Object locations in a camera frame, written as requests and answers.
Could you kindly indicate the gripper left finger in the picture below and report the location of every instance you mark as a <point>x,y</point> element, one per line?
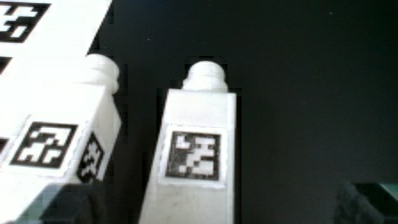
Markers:
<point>67,204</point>

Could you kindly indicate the white leg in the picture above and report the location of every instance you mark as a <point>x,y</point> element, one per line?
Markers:
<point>190,187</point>
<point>57,149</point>

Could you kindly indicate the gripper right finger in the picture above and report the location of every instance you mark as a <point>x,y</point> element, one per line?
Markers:
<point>366,203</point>

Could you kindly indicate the white tag sheet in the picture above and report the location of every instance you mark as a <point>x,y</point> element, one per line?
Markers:
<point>48,28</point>

